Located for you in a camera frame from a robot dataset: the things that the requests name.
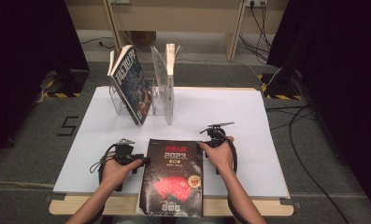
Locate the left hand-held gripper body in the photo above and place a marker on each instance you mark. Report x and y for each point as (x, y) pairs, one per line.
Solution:
(125, 152)

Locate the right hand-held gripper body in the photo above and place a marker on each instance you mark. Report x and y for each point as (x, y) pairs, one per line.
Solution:
(216, 137)

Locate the black magazine with red graphic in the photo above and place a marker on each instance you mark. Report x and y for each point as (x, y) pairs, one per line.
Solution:
(170, 174)

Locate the clear acrylic book rack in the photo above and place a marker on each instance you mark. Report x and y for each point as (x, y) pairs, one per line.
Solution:
(156, 102)

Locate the magazine with blue front cover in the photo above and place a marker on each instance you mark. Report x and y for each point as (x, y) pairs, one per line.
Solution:
(133, 87)

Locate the white magazine with picture grid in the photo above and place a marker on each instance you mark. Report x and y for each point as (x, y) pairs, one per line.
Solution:
(170, 77)

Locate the person's right hand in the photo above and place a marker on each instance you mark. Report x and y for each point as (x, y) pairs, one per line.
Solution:
(222, 158)

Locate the person's left hand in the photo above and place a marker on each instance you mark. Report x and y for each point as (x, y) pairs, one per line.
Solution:
(114, 174)

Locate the white table cover board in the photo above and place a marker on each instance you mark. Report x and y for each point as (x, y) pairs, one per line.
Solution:
(251, 155)

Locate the light wooden table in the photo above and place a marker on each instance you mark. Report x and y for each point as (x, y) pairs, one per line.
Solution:
(124, 207)

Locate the hazard-striped black stand base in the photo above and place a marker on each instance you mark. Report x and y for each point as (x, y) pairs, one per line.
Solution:
(71, 84)
(282, 85)

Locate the brown cardboard box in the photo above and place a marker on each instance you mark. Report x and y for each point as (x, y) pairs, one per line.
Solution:
(144, 37)

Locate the beige wooden desk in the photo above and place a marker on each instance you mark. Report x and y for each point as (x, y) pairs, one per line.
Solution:
(198, 18)

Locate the black curtain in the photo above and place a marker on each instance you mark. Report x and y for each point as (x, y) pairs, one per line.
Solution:
(345, 77)
(24, 62)

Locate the white socket strip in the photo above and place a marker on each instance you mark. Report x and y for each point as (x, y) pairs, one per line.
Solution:
(121, 1)

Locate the grey metal table bracket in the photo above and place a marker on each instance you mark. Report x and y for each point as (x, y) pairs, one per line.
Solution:
(54, 197)
(290, 203)

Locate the white wall socket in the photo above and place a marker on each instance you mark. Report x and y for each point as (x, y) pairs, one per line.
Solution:
(256, 2)

